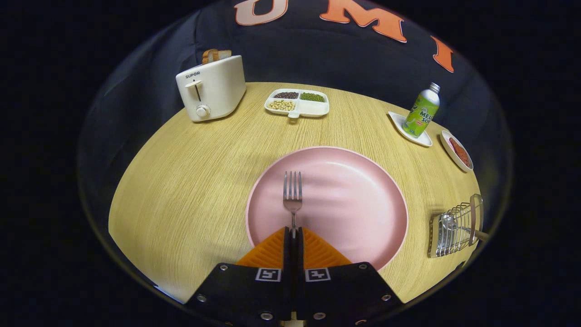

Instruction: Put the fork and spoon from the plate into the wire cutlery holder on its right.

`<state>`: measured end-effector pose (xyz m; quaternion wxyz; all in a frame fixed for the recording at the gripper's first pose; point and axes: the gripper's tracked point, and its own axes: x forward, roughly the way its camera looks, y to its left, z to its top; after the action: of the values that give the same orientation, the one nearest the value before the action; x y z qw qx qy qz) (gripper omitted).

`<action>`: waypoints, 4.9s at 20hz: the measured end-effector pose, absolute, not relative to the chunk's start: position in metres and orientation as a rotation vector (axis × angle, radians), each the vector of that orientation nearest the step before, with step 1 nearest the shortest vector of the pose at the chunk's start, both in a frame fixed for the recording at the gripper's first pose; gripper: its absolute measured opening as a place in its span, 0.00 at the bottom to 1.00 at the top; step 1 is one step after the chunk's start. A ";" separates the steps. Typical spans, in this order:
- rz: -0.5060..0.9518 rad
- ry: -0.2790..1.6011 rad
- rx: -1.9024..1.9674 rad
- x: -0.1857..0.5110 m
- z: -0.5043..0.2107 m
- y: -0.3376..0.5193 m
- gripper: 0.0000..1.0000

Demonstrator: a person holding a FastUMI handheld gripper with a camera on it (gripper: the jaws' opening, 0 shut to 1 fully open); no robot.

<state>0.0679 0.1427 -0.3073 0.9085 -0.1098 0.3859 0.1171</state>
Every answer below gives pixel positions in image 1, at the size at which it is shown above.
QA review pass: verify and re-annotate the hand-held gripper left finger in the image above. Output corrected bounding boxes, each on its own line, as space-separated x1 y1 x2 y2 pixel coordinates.
184 227 291 325

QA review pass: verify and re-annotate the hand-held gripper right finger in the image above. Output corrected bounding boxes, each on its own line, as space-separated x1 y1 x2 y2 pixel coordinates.
295 227 404 325

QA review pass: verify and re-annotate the fork with brown handle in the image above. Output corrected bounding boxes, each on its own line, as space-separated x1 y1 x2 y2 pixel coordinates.
283 171 303 239

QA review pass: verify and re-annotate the spoon with brown handle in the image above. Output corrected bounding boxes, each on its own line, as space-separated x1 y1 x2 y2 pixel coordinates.
441 213 490 242

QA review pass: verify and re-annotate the pink round plate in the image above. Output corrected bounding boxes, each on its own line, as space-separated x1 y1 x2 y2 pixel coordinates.
246 146 409 272

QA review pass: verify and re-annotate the white square coaster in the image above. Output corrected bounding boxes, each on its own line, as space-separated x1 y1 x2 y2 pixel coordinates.
388 111 433 148

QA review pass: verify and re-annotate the white plate with meat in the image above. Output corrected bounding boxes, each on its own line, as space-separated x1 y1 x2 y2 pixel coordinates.
440 130 474 173

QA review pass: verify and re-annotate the green soda bottle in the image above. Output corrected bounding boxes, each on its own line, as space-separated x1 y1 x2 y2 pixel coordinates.
402 82 441 138

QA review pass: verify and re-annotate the white divided dish with beans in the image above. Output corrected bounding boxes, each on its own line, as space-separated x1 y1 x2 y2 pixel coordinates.
264 88 330 119

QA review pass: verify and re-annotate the cream white toaster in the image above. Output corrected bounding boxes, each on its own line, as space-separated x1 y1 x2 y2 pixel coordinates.
176 55 247 122

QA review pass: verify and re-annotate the metal wire cutlery rack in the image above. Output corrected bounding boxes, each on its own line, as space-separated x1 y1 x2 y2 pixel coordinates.
427 194 484 258

